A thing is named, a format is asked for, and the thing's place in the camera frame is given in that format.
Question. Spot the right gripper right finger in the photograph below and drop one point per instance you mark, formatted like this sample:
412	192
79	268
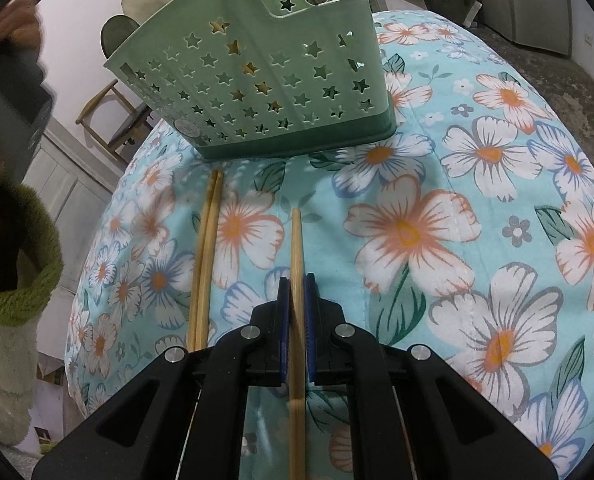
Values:
411	415

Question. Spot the wooden chair black seat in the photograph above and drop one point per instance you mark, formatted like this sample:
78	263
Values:
117	125

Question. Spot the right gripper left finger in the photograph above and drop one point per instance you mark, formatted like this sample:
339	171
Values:
182	416

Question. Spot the small white ceramic spoon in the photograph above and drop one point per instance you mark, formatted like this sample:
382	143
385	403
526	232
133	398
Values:
141	10

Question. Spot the green fleece sleeve forearm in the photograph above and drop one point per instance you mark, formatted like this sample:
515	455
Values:
31	266

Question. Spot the left hand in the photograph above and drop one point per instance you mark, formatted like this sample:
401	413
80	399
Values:
20	25

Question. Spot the wooden chopstick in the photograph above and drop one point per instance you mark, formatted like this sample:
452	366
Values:
190	340
207	256
297	467

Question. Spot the floral blue tablecloth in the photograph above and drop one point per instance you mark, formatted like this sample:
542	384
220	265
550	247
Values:
471	230

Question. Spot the silver refrigerator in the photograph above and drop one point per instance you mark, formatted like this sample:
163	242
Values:
544	25

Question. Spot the green plastic utensil holder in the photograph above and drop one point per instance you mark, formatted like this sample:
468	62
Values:
261	78

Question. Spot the steel ladle spoon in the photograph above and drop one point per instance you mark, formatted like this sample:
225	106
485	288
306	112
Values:
115	32

